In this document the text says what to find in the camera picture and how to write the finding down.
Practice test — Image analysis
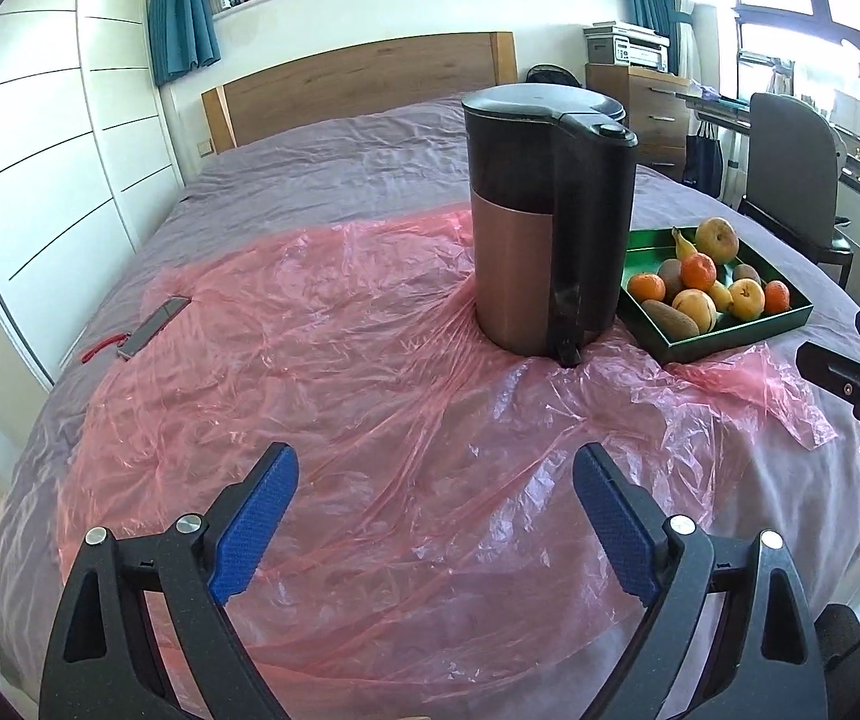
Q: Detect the wooden headboard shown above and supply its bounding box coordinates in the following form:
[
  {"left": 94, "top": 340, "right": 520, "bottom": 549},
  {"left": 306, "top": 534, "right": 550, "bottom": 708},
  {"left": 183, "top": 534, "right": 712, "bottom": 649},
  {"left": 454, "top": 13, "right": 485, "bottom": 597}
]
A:
[{"left": 201, "top": 31, "right": 517, "bottom": 158}]

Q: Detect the navy tote bag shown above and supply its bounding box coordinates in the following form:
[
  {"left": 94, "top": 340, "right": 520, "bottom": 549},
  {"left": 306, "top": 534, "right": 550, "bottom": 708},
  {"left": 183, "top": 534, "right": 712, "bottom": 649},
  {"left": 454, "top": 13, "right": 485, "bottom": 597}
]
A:
[{"left": 683, "top": 124, "right": 725, "bottom": 192}]

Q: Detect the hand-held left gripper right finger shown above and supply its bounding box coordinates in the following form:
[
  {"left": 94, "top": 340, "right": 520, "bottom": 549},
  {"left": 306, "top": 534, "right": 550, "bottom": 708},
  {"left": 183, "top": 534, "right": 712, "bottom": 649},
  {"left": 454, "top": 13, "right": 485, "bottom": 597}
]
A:
[{"left": 572, "top": 442, "right": 828, "bottom": 720}]

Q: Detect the white printer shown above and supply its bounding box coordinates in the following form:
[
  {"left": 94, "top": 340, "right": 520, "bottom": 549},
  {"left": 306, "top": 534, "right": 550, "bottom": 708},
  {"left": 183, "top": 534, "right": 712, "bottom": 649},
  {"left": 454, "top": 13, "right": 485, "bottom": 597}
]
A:
[{"left": 584, "top": 21, "right": 672, "bottom": 70}]

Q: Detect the pink plastic sheet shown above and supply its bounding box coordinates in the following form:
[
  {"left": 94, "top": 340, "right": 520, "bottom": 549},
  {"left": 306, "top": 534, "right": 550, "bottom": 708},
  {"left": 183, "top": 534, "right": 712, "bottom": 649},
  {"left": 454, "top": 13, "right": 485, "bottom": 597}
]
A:
[{"left": 55, "top": 210, "right": 840, "bottom": 691}]

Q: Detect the large yellow-green apple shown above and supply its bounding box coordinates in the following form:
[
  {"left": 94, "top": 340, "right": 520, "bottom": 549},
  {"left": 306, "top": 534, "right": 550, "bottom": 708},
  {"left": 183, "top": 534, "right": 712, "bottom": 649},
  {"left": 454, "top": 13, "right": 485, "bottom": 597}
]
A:
[{"left": 694, "top": 217, "right": 741, "bottom": 262}]

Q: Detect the teal curtain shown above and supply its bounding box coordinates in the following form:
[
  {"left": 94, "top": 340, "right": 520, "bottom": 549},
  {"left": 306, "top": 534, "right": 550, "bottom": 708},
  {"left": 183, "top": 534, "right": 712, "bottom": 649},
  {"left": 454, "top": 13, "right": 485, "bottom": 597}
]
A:
[
  {"left": 620, "top": 0, "right": 693, "bottom": 76},
  {"left": 149, "top": 0, "right": 221, "bottom": 87}
]

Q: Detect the yellow banana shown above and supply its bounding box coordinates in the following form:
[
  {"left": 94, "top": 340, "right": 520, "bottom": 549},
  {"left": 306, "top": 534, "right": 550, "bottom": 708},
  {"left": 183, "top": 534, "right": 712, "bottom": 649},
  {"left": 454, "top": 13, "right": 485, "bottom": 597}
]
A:
[{"left": 671, "top": 227, "right": 735, "bottom": 314}]

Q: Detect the red phone strap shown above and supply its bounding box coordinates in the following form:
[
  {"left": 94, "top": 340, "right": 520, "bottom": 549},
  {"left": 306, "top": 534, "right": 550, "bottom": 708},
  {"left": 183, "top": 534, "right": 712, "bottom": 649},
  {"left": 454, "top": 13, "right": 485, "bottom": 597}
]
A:
[{"left": 79, "top": 334, "right": 131, "bottom": 363}]

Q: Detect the green tray box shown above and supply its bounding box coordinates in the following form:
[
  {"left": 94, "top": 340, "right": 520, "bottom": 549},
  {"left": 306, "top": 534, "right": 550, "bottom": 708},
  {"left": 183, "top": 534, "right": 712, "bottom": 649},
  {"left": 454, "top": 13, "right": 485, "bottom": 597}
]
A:
[{"left": 617, "top": 229, "right": 815, "bottom": 366}]

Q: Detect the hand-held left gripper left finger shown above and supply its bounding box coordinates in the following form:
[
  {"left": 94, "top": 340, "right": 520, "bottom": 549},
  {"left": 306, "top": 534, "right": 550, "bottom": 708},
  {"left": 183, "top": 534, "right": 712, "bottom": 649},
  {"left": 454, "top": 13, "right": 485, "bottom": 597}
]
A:
[{"left": 38, "top": 442, "right": 300, "bottom": 720}]

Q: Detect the smartphone in red case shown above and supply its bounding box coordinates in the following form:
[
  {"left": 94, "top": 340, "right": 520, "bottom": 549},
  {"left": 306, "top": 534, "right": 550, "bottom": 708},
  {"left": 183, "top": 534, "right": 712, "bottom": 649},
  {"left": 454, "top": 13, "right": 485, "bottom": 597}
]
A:
[{"left": 116, "top": 298, "right": 193, "bottom": 359}]

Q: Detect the yellow striped pepino melon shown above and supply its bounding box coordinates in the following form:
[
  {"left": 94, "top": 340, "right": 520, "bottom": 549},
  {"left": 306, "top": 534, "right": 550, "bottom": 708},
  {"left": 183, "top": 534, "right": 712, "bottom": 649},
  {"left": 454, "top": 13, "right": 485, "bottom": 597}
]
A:
[{"left": 672, "top": 289, "right": 718, "bottom": 335}]

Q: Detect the grey desk chair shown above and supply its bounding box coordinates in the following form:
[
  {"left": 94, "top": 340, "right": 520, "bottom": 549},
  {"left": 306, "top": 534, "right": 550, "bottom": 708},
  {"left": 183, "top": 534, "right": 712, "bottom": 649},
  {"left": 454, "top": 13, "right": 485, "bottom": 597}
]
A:
[{"left": 737, "top": 92, "right": 855, "bottom": 286}]

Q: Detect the wooden dresser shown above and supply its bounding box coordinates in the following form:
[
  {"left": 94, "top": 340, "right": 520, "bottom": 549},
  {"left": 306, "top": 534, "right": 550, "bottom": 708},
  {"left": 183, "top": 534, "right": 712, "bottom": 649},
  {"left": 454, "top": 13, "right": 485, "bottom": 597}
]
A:
[{"left": 586, "top": 64, "right": 693, "bottom": 181}]

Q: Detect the white wardrobe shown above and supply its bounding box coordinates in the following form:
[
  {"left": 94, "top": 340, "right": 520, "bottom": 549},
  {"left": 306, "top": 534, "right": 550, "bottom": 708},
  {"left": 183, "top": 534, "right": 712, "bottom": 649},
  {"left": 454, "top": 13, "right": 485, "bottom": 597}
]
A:
[{"left": 0, "top": 0, "right": 184, "bottom": 391}]

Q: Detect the small yellow apple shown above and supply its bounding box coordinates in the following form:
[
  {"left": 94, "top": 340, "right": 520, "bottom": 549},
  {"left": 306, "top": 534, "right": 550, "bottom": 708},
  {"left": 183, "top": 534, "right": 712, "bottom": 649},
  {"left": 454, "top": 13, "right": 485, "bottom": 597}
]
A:
[{"left": 727, "top": 279, "right": 766, "bottom": 318}]

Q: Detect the bed with purple sheet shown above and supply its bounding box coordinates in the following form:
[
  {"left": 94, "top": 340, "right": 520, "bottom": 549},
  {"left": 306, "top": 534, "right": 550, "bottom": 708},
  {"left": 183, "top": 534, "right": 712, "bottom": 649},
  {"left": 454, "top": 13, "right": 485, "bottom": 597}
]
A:
[{"left": 0, "top": 94, "right": 860, "bottom": 720}]

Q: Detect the copper and black kettle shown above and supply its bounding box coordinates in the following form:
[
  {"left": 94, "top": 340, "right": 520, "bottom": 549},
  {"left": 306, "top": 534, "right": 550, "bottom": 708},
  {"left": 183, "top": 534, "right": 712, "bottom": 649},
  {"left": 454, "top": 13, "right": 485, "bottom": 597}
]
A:
[{"left": 462, "top": 84, "right": 639, "bottom": 368}]

